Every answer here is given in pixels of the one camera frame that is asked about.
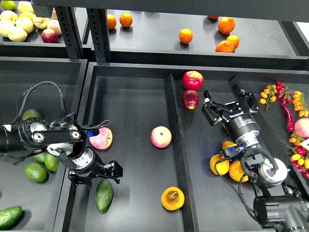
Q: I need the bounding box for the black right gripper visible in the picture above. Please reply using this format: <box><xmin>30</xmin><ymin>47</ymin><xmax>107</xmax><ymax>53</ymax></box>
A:
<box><xmin>202</xmin><ymin>82</ymin><xmax>261</xmax><ymax>145</ymax></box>

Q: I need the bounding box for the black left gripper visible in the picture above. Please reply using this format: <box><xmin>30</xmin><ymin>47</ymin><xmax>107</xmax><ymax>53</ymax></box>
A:
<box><xmin>68</xmin><ymin>147</ymin><xmax>123</xmax><ymax>189</ymax></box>

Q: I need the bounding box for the dark green avocado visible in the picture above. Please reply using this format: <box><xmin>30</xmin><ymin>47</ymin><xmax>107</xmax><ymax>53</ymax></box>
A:
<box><xmin>95</xmin><ymin>180</ymin><xmax>114</xmax><ymax>213</ymax></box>

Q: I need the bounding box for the yellow pear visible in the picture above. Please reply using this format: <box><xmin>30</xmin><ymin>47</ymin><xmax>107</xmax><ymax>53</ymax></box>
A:
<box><xmin>228</xmin><ymin>160</ymin><xmax>244</xmax><ymax>182</ymax></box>
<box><xmin>209</xmin><ymin>154</ymin><xmax>230</xmax><ymax>175</ymax></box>
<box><xmin>161</xmin><ymin>187</ymin><xmax>185</xmax><ymax>211</ymax></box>
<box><xmin>222</xmin><ymin>141</ymin><xmax>237</xmax><ymax>150</ymax></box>

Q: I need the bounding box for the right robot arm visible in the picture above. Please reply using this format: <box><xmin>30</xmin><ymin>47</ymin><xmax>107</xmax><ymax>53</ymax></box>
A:
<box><xmin>202</xmin><ymin>82</ymin><xmax>309</xmax><ymax>232</ymax></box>

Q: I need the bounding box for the light green avocado lower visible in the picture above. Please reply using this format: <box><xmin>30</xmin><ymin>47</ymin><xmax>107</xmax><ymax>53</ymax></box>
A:
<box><xmin>44</xmin><ymin>153</ymin><xmax>59</xmax><ymax>173</ymax></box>

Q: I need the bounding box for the green avocado middle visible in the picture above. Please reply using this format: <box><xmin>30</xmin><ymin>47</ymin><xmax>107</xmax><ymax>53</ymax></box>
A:
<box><xmin>33</xmin><ymin>152</ymin><xmax>46</xmax><ymax>163</ymax></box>

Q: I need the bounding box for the green avocado bottom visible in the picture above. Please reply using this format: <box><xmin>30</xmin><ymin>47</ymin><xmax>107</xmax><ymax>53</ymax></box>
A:
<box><xmin>24</xmin><ymin>162</ymin><xmax>48</xmax><ymax>183</ymax></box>

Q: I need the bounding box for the green avocado top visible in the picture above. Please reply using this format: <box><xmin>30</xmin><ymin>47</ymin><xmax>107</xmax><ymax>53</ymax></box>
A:
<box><xmin>22</xmin><ymin>109</ymin><xmax>42</xmax><ymax>121</ymax></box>

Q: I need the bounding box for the pink apple left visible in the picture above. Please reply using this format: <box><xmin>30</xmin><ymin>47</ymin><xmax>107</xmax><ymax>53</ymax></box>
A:
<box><xmin>89</xmin><ymin>127</ymin><xmax>113</xmax><ymax>150</ymax></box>

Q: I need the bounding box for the orange cherry tomato bunch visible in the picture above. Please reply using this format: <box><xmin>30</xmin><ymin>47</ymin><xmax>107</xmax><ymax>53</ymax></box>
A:
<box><xmin>259</xmin><ymin>84</ymin><xmax>277</xmax><ymax>111</ymax></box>

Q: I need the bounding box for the dark red apple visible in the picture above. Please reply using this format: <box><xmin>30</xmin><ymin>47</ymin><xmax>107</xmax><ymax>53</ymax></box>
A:
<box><xmin>181</xmin><ymin>90</ymin><xmax>199</xmax><ymax>110</ymax></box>

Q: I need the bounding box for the bright red apple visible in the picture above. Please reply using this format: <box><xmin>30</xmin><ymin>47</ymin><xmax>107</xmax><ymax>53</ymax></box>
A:
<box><xmin>183</xmin><ymin>71</ymin><xmax>204</xmax><ymax>91</ymax></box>

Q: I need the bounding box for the red cherry tomato bunch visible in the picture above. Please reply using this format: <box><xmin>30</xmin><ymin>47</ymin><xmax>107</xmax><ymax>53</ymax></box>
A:
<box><xmin>276</xmin><ymin>81</ymin><xmax>292</xmax><ymax>104</ymax></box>

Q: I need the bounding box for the orange front right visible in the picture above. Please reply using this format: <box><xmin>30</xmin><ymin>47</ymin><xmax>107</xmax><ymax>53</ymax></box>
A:
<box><xmin>215</xmin><ymin>40</ymin><xmax>235</xmax><ymax>53</ymax></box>

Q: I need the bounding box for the red chili pepper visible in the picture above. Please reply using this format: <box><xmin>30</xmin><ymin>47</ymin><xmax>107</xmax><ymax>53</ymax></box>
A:
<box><xmin>281</xmin><ymin>99</ymin><xmax>295</xmax><ymax>132</ymax></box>

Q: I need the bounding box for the small orange right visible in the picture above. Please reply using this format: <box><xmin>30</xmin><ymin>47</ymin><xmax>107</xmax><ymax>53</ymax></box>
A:
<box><xmin>226</xmin><ymin>35</ymin><xmax>240</xmax><ymax>49</ymax></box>

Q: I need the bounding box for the yellow cherry tomato bunch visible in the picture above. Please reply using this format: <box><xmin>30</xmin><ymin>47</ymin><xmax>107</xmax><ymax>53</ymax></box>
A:
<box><xmin>292</xmin><ymin>91</ymin><xmax>309</xmax><ymax>117</ymax></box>

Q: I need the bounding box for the pink apple centre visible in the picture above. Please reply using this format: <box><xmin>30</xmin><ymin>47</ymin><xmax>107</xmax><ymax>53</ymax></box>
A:
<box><xmin>151</xmin><ymin>126</ymin><xmax>171</xmax><ymax>148</ymax></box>

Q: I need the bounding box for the pink peach right edge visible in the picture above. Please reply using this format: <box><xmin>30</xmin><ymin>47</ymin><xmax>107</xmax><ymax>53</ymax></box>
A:
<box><xmin>295</xmin><ymin>118</ymin><xmax>309</xmax><ymax>138</ymax></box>

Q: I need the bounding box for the black middle tray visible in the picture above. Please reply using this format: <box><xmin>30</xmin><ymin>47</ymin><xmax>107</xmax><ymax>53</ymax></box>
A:
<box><xmin>53</xmin><ymin>61</ymin><xmax>309</xmax><ymax>232</ymax></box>

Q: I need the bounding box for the black tray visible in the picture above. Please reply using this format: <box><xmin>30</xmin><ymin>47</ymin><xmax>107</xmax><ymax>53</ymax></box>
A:
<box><xmin>0</xmin><ymin>57</ymin><xmax>86</xmax><ymax>232</ymax></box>
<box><xmin>53</xmin><ymin>61</ymin><xmax>309</xmax><ymax>232</ymax></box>

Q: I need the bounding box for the black upper shelf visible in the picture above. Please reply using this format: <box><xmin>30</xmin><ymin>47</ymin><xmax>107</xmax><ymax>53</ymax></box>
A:
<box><xmin>0</xmin><ymin>0</ymin><xmax>309</xmax><ymax>71</ymax></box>

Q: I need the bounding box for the large orange right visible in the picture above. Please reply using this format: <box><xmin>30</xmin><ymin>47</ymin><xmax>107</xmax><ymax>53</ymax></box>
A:
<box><xmin>218</xmin><ymin>17</ymin><xmax>236</xmax><ymax>34</ymax></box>

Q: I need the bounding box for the orange centre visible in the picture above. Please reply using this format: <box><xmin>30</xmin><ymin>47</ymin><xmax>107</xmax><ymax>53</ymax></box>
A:
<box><xmin>179</xmin><ymin>29</ymin><xmax>193</xmax><ymax>44</ymax></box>

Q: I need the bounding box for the mixed cherry tomato cluster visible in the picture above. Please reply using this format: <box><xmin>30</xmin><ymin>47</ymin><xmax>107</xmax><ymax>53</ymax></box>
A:
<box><xmin>281</xmin><ymin>131</ymin><xmax>309</xmax><ymax>180</ymax></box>

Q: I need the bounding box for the black left tray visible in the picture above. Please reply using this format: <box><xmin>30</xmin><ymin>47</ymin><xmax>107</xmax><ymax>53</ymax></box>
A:
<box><xmin>0</xmin><ymin>57</ymin><xmax>86</xmax><ymax>232</ymax></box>

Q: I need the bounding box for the orange left edge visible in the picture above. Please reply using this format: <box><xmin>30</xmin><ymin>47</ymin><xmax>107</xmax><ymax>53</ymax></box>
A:
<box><xmin>107</xmin><ymin>14</ymin><xmax>117</xmax><ymax>30</ymax></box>

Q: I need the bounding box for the red apple on shelf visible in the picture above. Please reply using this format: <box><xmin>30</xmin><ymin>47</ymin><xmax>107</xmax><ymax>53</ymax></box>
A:
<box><xmin>42</xmin><ymin>29</ymin><xmax>59</xmax><ymax>44</ymax></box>

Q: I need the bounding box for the pink apple on shelf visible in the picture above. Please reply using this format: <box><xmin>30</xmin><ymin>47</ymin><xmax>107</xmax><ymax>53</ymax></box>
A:
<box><xmin>47</xmin><ymin>19</ymin><xmax>62</xmax><ymax>36</ymax></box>

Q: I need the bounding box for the pile of yellow apples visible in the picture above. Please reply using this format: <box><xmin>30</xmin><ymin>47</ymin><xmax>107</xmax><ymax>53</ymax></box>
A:
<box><xmin>0</xmin><ymin>1</ymin><xmax>50</xmax><ymax>42</ymax></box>

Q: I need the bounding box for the green lime on shelf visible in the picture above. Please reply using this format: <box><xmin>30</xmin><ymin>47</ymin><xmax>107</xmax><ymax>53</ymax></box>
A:
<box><xmin>0</xmin><ymin>0</ymin><xmax>15</xmax><ymax>11</ymax></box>

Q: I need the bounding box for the black shelf post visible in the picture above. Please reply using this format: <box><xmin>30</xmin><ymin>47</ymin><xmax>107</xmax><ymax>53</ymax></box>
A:
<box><xmin>86</xmin><ymin>8</ymin><xmax>112</xmax><ymax>62</ymax></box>

